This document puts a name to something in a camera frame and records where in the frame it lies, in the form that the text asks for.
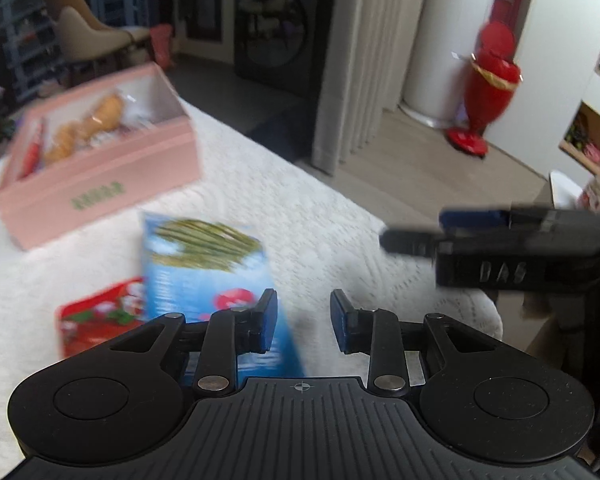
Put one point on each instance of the dark framed door panel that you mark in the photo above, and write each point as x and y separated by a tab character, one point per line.
205	0

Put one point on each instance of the beige upholstered chair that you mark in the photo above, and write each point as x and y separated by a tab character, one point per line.
85	30

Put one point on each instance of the white standing air conditioner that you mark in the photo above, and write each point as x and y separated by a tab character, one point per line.
450	35

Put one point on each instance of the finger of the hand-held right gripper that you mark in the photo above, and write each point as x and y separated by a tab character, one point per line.
475	218
412	242

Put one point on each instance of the small red snack packet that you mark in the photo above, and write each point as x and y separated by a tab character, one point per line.
32	152

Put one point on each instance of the red floor vase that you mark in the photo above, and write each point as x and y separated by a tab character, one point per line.
492	80

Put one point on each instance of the pink cardboard box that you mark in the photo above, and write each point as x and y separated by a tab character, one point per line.
105	185

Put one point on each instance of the blue snack packet green sticks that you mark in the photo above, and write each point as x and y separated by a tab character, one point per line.
195	270

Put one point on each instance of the dark front-load washing machine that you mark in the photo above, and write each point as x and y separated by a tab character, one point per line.
280	25

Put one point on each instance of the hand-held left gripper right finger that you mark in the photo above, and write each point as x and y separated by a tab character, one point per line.
340	322

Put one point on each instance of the beige pleated curtain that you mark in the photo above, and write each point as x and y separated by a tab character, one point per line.
365	60

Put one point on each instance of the red bag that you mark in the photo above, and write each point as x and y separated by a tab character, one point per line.
161	45

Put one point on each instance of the white round object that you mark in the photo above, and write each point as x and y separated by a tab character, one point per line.
565	190

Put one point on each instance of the large red snack packet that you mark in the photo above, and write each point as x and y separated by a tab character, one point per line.
100	310

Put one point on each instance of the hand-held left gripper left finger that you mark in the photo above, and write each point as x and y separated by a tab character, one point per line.
267	320

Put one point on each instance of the wooden shelf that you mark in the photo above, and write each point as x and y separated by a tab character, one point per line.
592	145

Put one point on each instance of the clear bread bun packet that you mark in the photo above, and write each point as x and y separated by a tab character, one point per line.
67	142

